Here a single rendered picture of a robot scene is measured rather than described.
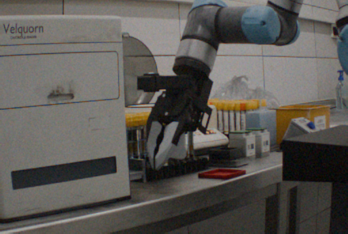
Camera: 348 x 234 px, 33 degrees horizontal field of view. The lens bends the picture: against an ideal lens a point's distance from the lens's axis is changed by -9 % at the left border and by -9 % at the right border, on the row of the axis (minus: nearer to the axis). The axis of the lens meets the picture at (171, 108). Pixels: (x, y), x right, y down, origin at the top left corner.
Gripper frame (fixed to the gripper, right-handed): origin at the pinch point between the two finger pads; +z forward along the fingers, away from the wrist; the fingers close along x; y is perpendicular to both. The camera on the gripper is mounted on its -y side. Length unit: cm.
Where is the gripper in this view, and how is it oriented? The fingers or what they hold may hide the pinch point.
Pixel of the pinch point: (154, 161)
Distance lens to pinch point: 115.9
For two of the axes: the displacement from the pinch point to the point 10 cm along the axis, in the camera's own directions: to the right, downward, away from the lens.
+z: -2.8, 9.0, -3.4
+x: -7.6, 0.0, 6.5
